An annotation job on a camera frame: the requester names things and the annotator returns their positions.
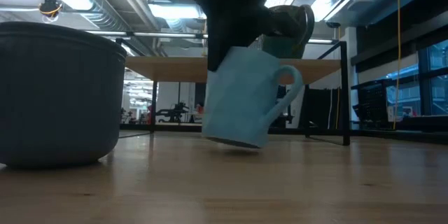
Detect silver ribbed ventilation duct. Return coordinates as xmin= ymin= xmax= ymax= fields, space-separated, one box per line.
xmin=29 ymin=0 xmax=132 ymax=32

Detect white paper sign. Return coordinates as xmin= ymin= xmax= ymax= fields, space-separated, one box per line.
xmin=386 ymin=106 xmax=403 ymax=123

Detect dark green glazed mug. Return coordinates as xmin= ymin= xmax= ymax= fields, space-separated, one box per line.
xmin=260 ymin=3 xmax=316 ymax=60

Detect yellow hanging cable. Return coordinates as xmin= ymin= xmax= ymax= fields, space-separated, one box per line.
xmin=391 ymin=0 xmax=403 ymax=131

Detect light blue mug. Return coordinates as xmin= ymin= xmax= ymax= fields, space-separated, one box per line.
xmin=201 ymin=45 xmax=304 ymax=150

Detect black mesh crate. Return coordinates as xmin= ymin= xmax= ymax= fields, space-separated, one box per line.
xmin=356 ymin=79 xmax=390 ymax=131

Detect large grey ribbed bowl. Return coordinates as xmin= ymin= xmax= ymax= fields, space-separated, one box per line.
xmin=0 ymin=21 xmax=128 ymax=169

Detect black round hanging camera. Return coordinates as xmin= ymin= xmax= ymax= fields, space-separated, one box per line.
xmin=38 ymin=0 xmax=64 ymax=24

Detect wooden shelf black metal frame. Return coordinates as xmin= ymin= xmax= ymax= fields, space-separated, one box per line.
xmin=117 ymin=36 xmax=353 ymax=147

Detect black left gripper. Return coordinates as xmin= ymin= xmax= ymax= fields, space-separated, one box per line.
xmin=188 ymin=0 xmax=281 ymax=73

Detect bright ceiling light panel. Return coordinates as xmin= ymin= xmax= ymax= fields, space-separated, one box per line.
xmin=148 ymin=3 xmax=207 ymax=20

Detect black leaning panels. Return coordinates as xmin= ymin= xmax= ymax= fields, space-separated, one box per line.
xmin=300 ymin=85 xmax=346 ymax=131

